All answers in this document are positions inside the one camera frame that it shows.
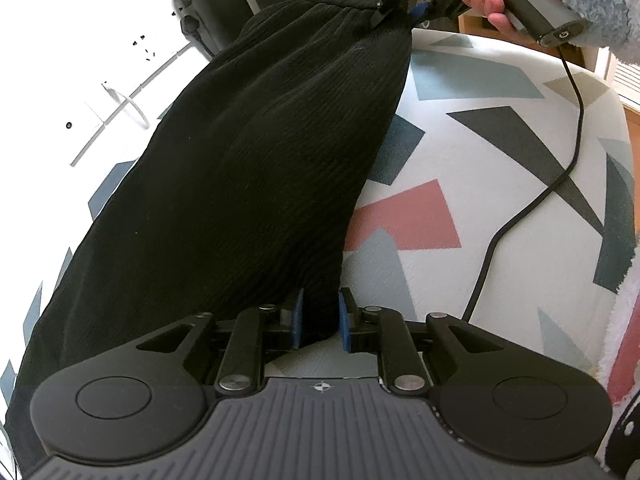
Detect white vent panel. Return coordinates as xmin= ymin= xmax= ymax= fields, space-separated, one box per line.
xmin=611 ymin=53 xmax=640 ymax=109

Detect black ribbed pants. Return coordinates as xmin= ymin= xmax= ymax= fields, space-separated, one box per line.
xmin=4 ymin=0 xmax=414 ymax=453

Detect white cord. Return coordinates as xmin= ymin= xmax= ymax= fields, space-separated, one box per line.
xmin=102 ymin=82 xmax=150 ymax=130

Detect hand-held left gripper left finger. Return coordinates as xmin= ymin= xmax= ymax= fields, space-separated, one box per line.
xmin=136 ymin=288 xmax=306 ymax=395

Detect person's right forearm fluffy sleeve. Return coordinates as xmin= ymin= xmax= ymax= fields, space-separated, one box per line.
xmin=549 ymin=0 xmax=640 ymax=67

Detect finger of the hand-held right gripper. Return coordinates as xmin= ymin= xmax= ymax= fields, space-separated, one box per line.
xmin=407 ymin=2 xmax=435 ymax=30
xmin=370 ymin=0 xmax=407 ymax=29

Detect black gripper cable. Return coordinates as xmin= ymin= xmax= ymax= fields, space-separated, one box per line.
xmin=461 ymin=44 xmax=587 ymax=324

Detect geometric printed blanket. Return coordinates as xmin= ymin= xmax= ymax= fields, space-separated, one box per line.
xmin=0 ymin=26 xmax=636 ymax=411

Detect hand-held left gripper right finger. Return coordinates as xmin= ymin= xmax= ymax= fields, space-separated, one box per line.
xmin=338 ymin=287 xmax=502 ymax=394

